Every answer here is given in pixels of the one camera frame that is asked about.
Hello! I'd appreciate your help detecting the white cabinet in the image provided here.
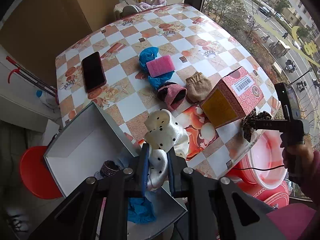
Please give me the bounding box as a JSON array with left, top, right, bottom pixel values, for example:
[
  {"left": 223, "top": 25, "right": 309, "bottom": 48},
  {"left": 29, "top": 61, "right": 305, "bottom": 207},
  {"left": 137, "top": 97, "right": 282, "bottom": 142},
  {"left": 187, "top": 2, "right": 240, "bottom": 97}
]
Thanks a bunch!
[{"left": 0, "top": 45, "right": 60, "bottom": 133}]

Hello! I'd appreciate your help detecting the person's right hand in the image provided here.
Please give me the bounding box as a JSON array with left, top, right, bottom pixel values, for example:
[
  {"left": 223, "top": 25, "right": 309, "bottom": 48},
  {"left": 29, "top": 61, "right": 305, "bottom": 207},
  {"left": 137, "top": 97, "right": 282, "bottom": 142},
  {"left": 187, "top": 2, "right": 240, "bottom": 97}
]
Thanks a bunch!
[{"left": 280, "top": 142, "right": 316, "bottom": 180}]

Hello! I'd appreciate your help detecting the grey cardboard box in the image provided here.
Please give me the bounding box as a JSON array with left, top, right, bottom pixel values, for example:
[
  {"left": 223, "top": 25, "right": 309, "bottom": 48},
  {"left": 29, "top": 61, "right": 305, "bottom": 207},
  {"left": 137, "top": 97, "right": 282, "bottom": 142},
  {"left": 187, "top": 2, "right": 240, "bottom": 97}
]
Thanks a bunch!
[{"left": 44, "top": 102, "right": 188, "bottom": 234}]

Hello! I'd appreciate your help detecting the yellow window sticker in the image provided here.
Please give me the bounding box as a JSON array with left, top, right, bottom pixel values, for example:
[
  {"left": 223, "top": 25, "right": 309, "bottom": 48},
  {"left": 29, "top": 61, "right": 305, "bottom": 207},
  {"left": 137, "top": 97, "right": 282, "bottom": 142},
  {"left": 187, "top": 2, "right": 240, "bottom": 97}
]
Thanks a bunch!
[{"left": 291, "top": 25, "right": 320, "bottom": 68}]

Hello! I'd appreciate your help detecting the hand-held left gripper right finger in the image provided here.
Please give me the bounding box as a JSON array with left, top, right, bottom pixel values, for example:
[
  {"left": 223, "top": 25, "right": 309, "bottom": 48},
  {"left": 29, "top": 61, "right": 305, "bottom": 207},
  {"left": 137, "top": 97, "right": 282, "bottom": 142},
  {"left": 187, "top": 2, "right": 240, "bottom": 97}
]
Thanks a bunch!
[{"left": 166, "top": 147, "right": 285, "bottom": 240}]

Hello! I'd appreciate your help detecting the large brown cardboard sheet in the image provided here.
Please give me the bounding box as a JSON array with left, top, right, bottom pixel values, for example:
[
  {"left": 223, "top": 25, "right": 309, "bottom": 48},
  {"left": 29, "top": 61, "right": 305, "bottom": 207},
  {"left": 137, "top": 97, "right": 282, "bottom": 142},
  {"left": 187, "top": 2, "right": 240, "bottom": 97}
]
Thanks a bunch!
[{"left": 0, "top": 0, "right": 120, "bottom": 88}]

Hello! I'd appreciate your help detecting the red plastic stool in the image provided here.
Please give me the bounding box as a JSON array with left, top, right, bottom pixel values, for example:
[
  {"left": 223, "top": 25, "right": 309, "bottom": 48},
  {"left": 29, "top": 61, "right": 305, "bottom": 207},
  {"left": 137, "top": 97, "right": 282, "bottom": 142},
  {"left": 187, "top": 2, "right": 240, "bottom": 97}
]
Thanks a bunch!
[{"left": 19, "top": 145, "right": 63, "bottom": 200}]

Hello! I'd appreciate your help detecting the dark pink knitted pouch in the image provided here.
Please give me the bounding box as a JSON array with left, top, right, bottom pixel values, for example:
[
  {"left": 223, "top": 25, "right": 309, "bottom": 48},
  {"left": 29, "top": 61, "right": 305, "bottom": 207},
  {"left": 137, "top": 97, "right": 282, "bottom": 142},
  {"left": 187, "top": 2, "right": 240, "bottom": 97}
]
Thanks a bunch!
[{"left": 157, "top": 82, "right": 187, "bottom": 111}]

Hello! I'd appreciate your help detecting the white plastic basin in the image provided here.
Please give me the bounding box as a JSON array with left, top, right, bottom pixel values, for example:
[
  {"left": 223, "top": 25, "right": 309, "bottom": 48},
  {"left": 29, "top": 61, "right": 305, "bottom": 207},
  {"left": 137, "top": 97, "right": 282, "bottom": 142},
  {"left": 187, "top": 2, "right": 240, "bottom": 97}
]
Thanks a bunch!
[{"left": 246, "top": 130, "right": 288, "bottom": 190}]

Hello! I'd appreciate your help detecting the chair with towels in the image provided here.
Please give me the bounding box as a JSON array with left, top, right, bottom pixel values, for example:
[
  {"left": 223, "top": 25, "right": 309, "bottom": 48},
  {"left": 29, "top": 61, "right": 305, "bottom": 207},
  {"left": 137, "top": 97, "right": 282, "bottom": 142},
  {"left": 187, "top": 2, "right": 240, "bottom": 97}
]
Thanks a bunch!
[{"left": 114, "top": 0, "right": 168, "bottom": 19}]

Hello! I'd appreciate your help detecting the pink sponge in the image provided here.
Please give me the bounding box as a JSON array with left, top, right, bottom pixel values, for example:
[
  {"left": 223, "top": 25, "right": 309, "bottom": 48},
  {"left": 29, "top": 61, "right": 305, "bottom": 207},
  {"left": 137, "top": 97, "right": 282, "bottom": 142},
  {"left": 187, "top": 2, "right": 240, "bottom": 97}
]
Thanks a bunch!
[{"left": 146, "top": 55, "right": 175, "bottom": 78}]

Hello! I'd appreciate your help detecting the red handled mop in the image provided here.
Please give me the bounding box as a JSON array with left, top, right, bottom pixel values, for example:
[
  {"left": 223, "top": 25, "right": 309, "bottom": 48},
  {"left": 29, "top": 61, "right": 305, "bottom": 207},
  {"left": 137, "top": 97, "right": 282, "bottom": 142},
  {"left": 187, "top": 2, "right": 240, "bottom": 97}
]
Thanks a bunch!
[{"left": 6, "top": 56, "right": 59, "bottom": 104}]

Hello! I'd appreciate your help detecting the blue capped plastic bottle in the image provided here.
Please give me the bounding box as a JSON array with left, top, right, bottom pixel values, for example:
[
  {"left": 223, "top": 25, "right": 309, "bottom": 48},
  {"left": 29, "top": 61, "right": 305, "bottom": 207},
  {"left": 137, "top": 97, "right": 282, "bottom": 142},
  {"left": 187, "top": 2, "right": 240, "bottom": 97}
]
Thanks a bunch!
[{"left": 36, "top": 90, "right": 54, "bottom": 108}]

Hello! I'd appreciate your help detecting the blue glove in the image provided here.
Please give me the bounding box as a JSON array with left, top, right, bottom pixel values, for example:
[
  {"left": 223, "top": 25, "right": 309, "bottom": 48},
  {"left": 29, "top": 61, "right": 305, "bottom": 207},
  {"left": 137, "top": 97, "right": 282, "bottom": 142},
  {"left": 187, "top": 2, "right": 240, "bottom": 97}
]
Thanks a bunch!
[
  {"left": 139, "top": 47, "right": 174, "bottom": 90},
  {"left": 127, "top": 197, "right": 157, "bottom": 224}
]

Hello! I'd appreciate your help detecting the black smartphone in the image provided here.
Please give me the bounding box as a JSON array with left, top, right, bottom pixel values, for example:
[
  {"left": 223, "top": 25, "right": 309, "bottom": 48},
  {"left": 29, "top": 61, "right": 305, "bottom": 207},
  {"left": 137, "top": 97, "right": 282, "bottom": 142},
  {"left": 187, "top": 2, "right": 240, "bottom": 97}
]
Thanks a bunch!
[{"left": 82, "top": 51, "right": 107, "bottom": 93}]

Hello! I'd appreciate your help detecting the checkered printed tablecloth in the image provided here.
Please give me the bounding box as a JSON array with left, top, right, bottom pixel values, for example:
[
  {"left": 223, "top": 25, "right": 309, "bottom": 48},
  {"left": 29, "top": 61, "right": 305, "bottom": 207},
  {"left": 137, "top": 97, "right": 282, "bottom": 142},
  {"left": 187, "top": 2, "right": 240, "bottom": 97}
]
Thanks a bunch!
[{"left": 55, "top": 3, "right": 282, "bottom": 179}]

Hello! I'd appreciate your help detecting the person's right forearm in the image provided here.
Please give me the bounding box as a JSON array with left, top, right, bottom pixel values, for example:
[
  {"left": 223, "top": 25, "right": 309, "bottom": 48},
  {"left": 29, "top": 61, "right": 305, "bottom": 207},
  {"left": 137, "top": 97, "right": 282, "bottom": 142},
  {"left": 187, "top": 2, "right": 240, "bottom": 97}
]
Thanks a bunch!
[{"left": 266, "top": 150, "right": 320, "bottom": 240}]

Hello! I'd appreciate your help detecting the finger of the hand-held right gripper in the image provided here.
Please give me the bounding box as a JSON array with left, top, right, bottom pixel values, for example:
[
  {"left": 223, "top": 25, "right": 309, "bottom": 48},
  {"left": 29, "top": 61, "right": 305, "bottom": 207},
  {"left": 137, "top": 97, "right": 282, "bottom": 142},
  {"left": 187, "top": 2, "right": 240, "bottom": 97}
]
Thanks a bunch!
[{"left": 254, "top": 119, "right": 288, "bottom": 130}]

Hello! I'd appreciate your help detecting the black cable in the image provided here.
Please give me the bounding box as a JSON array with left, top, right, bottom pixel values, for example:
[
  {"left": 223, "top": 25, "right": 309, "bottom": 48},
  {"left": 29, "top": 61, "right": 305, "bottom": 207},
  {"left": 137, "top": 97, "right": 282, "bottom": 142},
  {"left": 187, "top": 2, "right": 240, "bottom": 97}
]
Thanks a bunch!
[{"left": 247, "top": 164, "right": 287, "bottom": 172}]

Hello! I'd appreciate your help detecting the white polka dot scrunchie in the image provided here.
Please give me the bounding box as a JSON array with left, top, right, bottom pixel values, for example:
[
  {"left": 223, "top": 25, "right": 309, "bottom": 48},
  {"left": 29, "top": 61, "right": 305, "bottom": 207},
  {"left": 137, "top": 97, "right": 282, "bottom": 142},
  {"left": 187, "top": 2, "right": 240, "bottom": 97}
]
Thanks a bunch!
[{"left": 144, "top": 109, "right": 189, "bottom": 192}]

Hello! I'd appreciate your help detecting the pink patterned cardboard box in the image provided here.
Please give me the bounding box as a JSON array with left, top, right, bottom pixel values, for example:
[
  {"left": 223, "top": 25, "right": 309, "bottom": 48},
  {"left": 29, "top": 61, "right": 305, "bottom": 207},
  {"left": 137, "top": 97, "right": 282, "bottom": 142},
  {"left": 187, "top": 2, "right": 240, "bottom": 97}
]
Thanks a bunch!
[{"left": 200, "top": 66, "right": 264, "bottom": 129}]

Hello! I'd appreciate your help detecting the leopard print scrunchie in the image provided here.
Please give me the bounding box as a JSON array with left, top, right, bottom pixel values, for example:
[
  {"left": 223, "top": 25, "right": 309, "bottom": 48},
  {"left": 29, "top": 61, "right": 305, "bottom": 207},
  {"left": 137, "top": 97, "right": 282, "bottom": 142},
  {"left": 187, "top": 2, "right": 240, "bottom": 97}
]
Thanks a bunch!
[{"left": 241, "top": 109, "right": 272, "bottom": 142}]

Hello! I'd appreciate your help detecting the brown purple knitted band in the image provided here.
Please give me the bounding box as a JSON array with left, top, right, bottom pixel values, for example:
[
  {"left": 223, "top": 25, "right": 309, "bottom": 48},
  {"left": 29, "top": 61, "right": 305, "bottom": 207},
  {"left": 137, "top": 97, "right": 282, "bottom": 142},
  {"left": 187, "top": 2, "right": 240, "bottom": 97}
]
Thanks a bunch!
[{"left": 100, "top": 160, "right": 120, "bottom": 179}]

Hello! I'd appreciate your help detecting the beige fabric pouch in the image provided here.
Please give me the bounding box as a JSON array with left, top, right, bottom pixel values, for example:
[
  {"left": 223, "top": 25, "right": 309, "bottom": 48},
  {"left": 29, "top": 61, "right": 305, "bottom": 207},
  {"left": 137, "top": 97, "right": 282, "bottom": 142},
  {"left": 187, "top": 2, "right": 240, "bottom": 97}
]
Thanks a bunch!
[{"left": 185, "top": 71, "right": 213, "bottom": 103}]

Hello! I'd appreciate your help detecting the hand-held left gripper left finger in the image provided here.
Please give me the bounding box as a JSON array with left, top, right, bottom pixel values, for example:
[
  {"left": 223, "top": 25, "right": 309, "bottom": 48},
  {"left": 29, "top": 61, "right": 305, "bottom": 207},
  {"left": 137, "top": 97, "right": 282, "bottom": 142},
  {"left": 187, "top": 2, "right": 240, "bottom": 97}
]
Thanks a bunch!
[{"left": 27, "top": 142, "right": 150, "bottom": 240}]

